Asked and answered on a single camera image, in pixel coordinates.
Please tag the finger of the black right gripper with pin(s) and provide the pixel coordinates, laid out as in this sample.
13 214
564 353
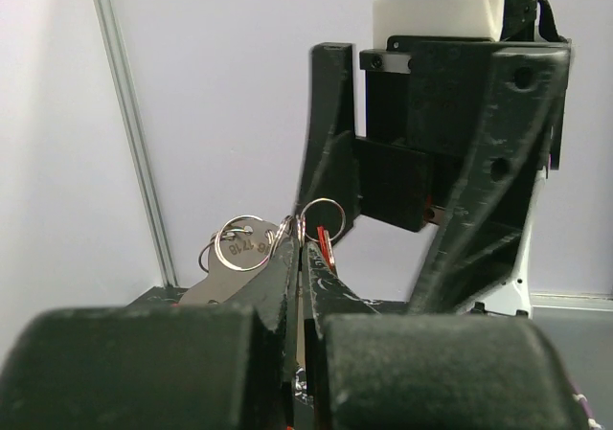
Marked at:
480 236
329 173

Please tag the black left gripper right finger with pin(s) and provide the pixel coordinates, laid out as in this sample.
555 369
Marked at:
367 370

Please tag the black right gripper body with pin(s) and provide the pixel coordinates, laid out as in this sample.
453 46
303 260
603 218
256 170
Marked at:
423 101

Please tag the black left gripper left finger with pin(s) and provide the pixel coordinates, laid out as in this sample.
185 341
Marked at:
217 366

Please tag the silver metal key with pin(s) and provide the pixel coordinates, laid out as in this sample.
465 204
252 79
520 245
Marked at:
234 257

